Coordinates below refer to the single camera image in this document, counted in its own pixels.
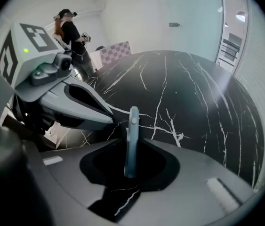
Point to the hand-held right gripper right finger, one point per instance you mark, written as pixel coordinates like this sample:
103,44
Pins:
193,185

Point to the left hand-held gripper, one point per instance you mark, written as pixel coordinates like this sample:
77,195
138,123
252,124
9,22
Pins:
28,46

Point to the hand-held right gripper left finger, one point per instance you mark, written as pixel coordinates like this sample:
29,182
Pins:
85,98

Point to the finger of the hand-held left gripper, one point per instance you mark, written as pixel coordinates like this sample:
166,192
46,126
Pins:
64,166
85,119

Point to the small black object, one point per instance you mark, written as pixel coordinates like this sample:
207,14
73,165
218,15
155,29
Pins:
99,48

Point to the table with checkered cloth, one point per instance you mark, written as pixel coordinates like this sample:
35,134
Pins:
117,52

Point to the frosted glass door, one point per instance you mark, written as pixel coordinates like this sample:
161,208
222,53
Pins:
193,20

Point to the black stair railing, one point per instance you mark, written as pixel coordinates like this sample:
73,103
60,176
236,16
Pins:
228,52

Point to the round pendant lamp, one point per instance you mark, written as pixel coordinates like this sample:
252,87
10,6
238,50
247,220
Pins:
241,16

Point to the grey fisheye gripper camera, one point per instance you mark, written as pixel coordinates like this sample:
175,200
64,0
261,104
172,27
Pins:
52,67

